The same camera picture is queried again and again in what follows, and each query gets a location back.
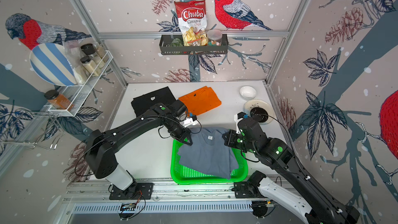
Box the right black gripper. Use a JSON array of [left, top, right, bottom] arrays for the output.
[[220, 129, 257, 154]]

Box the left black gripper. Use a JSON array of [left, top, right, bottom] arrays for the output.
[[165, 117, 195, 144]]

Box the grey t-shirt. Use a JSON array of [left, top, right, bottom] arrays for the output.
[[178, 127, 238, 179]]

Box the orange t-shirt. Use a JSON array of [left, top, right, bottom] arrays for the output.
[[178, 86, 222, 116]]

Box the green plastic basket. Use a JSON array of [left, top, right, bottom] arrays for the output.
[[170, 138, 249, 185]]

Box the black t-shirt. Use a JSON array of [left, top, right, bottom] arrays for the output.
[[131, 87, 176, 117]]

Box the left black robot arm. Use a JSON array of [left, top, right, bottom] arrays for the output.
[[82, 100, 193, 191]]

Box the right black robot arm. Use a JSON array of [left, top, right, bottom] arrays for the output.
[[223, 112, 360, 224]]

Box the white plate with dark centre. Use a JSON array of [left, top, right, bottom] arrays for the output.
[[243, 99, 276, 124]]

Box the small white bowl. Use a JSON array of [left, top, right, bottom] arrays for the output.
[[239, 86, 257, 99]]

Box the green item in shelf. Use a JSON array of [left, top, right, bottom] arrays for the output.
[[170, 38, 184, 47]]

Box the clear lidded candy jar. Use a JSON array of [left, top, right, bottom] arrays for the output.
[[207, 29, 223, 46]]

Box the beige spice jar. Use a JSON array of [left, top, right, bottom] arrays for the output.
[[80, 56, 101, 77]]

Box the red Chuba chips bag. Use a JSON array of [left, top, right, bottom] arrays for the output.
[[174, 0, 208, 46]]

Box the black lid spice jar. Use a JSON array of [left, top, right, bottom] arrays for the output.
[[80, 44, 105, 68]]

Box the orange spice jar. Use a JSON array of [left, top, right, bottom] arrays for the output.
[[44, 90, 74, 111]]

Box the clear plastic bag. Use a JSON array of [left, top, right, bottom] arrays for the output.
[[63, 40, 89, 86]]

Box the blue striped plate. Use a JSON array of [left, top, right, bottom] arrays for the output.
[[30, 43, 77, 86]]

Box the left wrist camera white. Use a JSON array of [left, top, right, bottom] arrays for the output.
[[182, 115, 199, 128]]

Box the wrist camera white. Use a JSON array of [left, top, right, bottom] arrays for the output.
[[234, 113, 248, 134], [182, 115, 199, 128]]

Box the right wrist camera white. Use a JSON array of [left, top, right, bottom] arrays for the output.
[[234, 113, 248, 134]]

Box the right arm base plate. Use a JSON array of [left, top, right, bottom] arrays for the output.
[[232, 181, 272, 199]]

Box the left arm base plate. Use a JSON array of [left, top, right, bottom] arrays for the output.
[[108, 182, 154, 201]]

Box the black wall shelf basket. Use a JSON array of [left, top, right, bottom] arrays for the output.
[[159, 34, 229, 55]]

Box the white wire wall rack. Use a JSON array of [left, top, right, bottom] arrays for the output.
[[48, 49, 114, 118]]

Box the chrome wire hook rack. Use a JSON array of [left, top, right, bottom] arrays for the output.
[[1, 110, 66, 152]]

